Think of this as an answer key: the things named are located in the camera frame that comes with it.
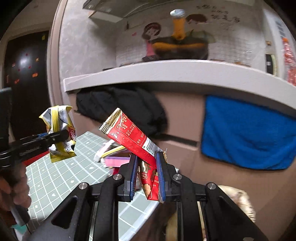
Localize yellow chip bag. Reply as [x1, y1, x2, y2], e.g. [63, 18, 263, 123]
[39, 105, 76, 163]

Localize purple pink sponge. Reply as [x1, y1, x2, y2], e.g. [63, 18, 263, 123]
[103, 156, 130, 168]

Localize red snack wrapper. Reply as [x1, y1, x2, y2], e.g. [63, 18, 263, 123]
[99, 108, 164, 201]

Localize yellow round sponge pad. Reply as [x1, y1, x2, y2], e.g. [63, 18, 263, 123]
[101, 146, 127, 158]

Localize grey kitchen countertop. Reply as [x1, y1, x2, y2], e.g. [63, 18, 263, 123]
[63, 60, 295, 116]

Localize left hand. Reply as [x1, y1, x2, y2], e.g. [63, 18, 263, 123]
[1, 163, 32, 211]

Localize red door mat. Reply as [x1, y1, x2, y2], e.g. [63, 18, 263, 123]
[23, 151, 49, 166]

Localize pink cartoon tissue pack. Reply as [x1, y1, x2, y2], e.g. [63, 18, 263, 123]
[93, 140, 119, 162]

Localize green grid tablecloth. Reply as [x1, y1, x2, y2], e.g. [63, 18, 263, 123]
[27, 132, 158, 240]

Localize black jacket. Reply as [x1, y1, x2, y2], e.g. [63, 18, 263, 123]
[76, 86, 168, 138]

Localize blue towel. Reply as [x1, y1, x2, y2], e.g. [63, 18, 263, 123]
[201, 95, 295, 170]

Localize black orange wok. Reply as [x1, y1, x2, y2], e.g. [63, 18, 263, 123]
[151, 9, 210, 60]

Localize range hood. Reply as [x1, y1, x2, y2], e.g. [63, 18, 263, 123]
[82, 0, 178, 23]

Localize red orange-capped bottle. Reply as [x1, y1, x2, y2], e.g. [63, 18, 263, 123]
[282, 38, 295, 86]

